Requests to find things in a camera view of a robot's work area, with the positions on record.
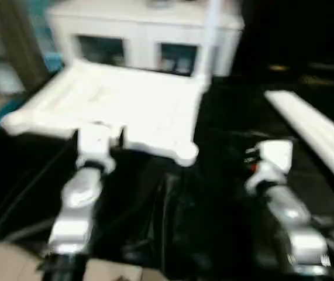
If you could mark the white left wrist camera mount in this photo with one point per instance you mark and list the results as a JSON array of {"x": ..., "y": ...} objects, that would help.
[{"x": 95, "y": 143}]

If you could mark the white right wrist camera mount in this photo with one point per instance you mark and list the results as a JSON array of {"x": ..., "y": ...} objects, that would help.
[{"x": 272, "y": 158}]

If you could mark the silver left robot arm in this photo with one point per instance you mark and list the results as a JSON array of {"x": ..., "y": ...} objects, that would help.
[{"x": 76, "y": 199}]

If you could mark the light blue plastic rack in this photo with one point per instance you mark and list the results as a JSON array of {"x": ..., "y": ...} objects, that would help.
[{"x": 54, "y": 60}]

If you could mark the grey-brown curtain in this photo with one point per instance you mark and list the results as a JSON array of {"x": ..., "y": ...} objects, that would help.
[{"x": 26, "y": 38}]

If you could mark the black speaker with gold label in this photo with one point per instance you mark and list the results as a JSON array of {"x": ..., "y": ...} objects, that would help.
[{"x": 295, "y": 32}]

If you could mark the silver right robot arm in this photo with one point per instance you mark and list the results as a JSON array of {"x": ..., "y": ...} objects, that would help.
[{"x": 295, "y": 222}]

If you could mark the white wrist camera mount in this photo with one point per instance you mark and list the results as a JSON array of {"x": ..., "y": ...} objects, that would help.
[
  {"x": 95, "y": 143},
  {"x": 272, "y": 158}
]

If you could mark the white plastic table top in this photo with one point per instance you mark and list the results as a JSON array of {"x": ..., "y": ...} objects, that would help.
[{"x": 125, "y": 111}]

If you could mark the white glass-door cabinet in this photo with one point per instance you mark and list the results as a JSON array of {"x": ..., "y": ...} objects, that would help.
[{"x": 143, "y": 26}]

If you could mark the black mat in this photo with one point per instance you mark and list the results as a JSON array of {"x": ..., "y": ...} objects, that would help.
[{"x": 184, "y": 205}]

